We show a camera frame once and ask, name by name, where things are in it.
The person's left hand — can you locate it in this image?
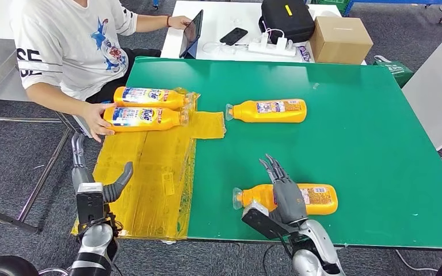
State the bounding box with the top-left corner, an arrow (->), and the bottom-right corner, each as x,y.
169,15 -> 192,30

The black smartphone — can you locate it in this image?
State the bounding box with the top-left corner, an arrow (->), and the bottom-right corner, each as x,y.
219,27 -> 249,47

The orange detergent bottle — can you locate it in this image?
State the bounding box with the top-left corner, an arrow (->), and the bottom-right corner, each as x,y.
225,99 -> 308,124
113,86 -> 197,111
102,106 -> 190,133
232,183 -> 339,216

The white power strip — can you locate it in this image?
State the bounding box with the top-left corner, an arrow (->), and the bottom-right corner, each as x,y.
247,41 -> 298,58

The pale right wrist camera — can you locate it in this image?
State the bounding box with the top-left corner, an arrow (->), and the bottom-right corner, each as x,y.
241,201 -> 300,241

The person's right hand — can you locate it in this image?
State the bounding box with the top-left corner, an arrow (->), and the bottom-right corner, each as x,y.
81,102 -> 117,144

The white charging cable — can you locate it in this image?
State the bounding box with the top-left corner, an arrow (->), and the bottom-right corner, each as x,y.
201,40 -> 250,54

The purple snack packet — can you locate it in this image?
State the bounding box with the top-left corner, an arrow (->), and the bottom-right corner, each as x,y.
298,45 -> 313,63

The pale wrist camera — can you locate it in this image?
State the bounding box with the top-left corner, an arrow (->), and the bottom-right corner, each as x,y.
76,182 -> 105,225
241,201 -> 300,241

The yellow taped cardboard sheet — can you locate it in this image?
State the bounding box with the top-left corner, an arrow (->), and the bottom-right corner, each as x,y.
71,86 -> 226,241

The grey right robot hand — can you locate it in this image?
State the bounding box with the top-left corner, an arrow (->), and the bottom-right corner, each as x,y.
258,154 -> 308,226

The black carry bag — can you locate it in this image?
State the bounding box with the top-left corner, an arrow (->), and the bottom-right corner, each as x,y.
258,0 -> 316,44

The green shopping bag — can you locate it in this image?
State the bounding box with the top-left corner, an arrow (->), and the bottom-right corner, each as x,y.
372,55 -> 416,89

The green plastic crate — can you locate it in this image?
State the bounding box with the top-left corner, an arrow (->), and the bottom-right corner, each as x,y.
311,0 -> 350,13

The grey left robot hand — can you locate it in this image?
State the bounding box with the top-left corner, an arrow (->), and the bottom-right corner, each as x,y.
71,132 -> 134,205

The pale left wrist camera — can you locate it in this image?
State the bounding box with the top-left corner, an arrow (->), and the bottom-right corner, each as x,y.
76,182 -> 105,225

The white floor cable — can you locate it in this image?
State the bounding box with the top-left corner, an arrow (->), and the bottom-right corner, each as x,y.
394,249 -> 441,272

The person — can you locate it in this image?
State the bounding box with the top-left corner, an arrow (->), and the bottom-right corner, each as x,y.
9,0 -> 192,144

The tablet with blue case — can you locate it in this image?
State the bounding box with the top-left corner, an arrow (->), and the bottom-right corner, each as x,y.
178,9 -> 204,59

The brown cardboard box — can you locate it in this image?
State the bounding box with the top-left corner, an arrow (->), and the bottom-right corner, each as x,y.
309,16 -> 374,65

